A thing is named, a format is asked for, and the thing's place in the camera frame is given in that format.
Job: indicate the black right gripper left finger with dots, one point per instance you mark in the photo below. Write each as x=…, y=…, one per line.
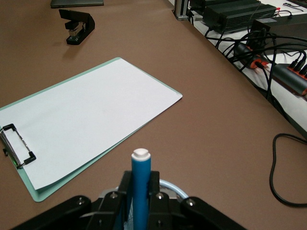
x=108, y=210

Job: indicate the silver laptop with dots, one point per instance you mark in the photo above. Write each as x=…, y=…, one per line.
x=76, y=3

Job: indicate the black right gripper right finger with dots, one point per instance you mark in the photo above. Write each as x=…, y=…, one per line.
x=163, y=213

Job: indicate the aluminium profile post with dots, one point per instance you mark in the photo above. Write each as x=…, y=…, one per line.
x=181, y=9

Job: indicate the mint green clipboard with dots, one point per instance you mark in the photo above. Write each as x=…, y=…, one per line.
x=39, y=195

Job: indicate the black power supply box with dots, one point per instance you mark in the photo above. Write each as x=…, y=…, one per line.
x=216, y=3

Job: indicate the white paper sheet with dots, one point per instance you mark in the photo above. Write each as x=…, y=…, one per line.
x=84, y=107

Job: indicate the light blue mesh cup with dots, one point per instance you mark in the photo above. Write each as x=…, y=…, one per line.
x=172, y=185

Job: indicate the black orange usb hub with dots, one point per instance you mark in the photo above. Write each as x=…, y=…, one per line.
x=242, y=49

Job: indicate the black finned power supply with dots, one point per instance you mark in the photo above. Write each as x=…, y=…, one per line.
x=239, y=19

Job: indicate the blue marker pen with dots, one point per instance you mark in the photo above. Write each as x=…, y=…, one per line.
x=140, y=182

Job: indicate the grey orange usb hub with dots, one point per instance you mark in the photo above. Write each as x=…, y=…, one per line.
x=285, y=74

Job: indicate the black electronics box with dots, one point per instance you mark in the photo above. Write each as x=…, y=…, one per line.
x=287, y=25

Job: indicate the black stapler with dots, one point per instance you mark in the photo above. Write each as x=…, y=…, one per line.
x=86, y=24

